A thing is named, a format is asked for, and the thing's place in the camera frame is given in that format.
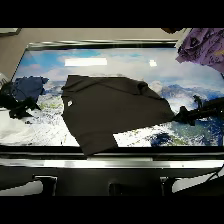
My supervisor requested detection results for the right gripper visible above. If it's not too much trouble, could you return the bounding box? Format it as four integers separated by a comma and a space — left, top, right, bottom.
172, 105, 198, 127

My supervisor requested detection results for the dark brown T-shirt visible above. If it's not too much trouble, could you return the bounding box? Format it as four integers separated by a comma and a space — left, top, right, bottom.
60, 74, 176, 157

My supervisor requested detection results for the purple garment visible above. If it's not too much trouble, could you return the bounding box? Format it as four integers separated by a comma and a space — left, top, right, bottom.
175, 27, 224, 75

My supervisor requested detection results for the white garment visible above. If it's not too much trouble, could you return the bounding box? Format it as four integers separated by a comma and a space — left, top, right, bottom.
0, 108, 33, 143

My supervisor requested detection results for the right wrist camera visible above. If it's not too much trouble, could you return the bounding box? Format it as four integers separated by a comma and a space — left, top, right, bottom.
192, 94, 205, 110

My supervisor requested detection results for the black cable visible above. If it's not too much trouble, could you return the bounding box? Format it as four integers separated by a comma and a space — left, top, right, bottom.
205, 165, 224, 183

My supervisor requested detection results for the silver frame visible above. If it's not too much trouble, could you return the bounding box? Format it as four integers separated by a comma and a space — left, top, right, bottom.
0, 151, 224, 197

